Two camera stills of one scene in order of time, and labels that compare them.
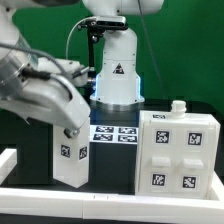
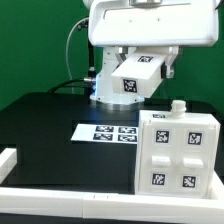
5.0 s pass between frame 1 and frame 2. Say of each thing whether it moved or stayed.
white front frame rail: stayed
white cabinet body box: stayed
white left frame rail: stayed
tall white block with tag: moved
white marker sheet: stayed
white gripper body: moved
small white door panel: stayed
